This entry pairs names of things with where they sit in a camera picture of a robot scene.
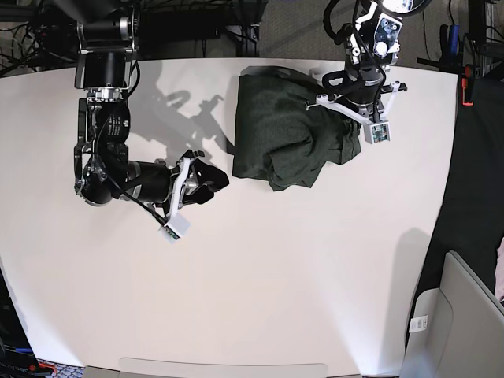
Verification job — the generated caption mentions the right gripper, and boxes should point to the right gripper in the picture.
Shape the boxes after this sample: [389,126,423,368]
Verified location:
[153,150,229,213]

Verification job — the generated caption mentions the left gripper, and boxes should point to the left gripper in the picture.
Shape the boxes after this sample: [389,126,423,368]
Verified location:
[306,76,408,124]

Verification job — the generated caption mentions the green long sleeve shirt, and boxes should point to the green long sleeve shirt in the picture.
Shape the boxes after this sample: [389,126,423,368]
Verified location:
[232,66,361,191]

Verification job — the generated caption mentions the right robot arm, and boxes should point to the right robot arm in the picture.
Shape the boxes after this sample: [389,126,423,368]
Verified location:
[56,1,229,216]

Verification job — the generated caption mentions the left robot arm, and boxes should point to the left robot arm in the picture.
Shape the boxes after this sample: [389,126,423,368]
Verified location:
[316,1,430,125]

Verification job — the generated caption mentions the red clamp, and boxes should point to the red clamp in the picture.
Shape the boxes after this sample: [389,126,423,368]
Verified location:
[461,65,474,106]

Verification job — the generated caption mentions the grey plastic bin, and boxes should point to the grey plastic bin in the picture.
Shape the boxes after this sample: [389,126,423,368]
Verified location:
[400,251,503,377]

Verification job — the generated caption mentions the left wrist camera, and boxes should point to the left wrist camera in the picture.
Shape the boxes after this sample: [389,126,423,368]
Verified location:
[363,121,391,144]

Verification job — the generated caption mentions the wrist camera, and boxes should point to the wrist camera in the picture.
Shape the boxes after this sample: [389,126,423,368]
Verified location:
[158,214,191,243]
[363,121,391,144]

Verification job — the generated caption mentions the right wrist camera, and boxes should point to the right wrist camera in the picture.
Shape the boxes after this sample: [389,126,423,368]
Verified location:
[158,214,191,243]

